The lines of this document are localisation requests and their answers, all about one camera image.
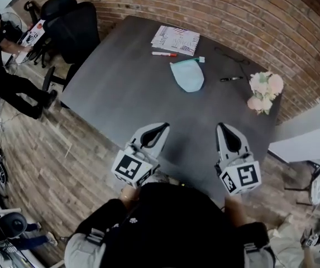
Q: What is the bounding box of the person's right forearm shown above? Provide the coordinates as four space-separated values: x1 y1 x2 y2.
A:
223 195 246 229

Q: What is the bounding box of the person's left forearm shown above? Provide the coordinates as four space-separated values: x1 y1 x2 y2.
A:
120 185 141 207

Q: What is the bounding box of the person's black top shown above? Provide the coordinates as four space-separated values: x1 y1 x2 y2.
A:
73 182 270 268

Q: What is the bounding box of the black office chair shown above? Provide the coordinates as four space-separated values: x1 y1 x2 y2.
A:
39 0 102 95

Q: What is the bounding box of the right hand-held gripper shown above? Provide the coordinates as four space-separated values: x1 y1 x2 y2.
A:
214 123 262 197

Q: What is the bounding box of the black standing fan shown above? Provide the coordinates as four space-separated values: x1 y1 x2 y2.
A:
1 11 24 31

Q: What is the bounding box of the black wicker patio chair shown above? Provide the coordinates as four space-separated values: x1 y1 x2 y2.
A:
284 157 320 207

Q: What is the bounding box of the printed white booklet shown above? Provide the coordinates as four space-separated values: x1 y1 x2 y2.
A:
150 25 201 57

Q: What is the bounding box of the white desk with stickers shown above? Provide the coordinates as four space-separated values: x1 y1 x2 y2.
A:
15 19 47 64

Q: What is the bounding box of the white marker with red cap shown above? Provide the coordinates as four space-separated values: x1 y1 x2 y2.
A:
151 51 178 58

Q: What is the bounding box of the person's grey shoulder strap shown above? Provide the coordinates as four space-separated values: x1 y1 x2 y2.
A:
64 227 108 268
243 241 275 268

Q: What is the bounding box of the light blue zip pouch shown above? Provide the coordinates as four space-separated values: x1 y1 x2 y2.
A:
170 56 206 93

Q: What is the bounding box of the grey round pod device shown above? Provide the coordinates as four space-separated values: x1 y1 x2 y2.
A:
0 212 28 238

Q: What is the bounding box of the white and pink flower bouquet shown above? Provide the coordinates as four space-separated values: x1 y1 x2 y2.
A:
246 71 285 116

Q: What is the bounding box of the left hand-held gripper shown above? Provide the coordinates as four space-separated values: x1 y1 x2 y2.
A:
111 122 170 190

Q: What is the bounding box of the thin black cable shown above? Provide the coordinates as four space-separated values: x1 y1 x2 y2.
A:
213 46 251 78

